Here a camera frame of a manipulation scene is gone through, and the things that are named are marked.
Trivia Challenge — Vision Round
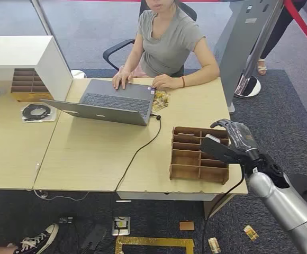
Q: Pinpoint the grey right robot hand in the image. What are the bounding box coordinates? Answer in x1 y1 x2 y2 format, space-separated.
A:
200 119 259 165

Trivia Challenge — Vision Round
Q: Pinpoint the wooden slotted card organizer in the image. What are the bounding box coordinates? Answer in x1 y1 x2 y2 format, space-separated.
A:
169 126 230 186

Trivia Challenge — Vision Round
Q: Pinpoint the brown card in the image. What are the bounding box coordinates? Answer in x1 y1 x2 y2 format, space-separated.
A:
179 221 196 232

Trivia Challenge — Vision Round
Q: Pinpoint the person's left hand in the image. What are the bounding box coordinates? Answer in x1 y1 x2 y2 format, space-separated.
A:
151 74 183 90

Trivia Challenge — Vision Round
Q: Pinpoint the person's hand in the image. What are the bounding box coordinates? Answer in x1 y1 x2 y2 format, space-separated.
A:
151 74 183 90
112 69 134 90

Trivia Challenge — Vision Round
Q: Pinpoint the standing person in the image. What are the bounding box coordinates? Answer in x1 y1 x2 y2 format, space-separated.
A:
256 0 307 76

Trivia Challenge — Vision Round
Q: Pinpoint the seated person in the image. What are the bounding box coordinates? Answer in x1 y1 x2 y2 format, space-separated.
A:
112 0 220 90

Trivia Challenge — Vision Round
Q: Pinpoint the person's right hand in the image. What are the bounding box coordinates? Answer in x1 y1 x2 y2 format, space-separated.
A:
112 69 134 90

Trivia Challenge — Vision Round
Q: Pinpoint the grey kiosk stand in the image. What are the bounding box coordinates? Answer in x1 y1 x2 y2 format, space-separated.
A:
213 0 284 114

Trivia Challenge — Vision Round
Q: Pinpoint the black round base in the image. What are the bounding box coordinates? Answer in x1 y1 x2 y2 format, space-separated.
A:
288 173 307 215

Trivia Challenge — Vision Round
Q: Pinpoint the red barrier belt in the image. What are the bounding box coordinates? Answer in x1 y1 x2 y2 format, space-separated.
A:
283 0 307 58

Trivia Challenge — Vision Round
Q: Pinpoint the grey laptop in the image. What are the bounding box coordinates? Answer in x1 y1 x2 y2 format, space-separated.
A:
39 78 157 127

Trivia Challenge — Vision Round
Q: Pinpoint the metal floor socket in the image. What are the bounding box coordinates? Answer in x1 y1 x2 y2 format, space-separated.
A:
111 216 131 237

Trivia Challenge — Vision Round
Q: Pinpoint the black office chair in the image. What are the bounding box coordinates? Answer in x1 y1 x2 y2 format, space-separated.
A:
102 0 198 78

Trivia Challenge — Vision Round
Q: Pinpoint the grey slanted pole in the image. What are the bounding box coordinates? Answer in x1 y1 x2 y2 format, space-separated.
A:
30 0 87 80

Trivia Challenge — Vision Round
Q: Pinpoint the black and white sneaker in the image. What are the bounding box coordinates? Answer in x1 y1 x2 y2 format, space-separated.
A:
13 223 60 254

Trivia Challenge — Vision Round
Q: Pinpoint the wooden organizer in cabinet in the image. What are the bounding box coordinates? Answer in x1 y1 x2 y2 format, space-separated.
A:
11 68 55 103

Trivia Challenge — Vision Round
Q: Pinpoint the white shelf cabinet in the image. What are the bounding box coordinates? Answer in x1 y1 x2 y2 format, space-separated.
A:
0 35 73 103

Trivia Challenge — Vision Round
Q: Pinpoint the chrome stanchion post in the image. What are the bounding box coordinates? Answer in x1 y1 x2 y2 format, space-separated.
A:
234 0 286 99

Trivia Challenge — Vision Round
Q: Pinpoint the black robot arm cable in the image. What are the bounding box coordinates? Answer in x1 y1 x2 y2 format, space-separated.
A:
201 164 246 254

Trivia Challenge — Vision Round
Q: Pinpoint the black laptop power cable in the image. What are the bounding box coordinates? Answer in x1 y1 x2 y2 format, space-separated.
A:
115 113 162 193

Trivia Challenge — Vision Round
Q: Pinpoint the gold floor tape frame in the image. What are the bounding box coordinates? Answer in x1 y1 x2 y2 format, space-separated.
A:
114 236 196 254

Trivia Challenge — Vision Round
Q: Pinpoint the white cable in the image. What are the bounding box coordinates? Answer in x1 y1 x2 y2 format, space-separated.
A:
33 189 90 203

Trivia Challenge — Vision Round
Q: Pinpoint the bagged coiled black cable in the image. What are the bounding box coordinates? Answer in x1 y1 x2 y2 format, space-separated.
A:
21 103 57 123

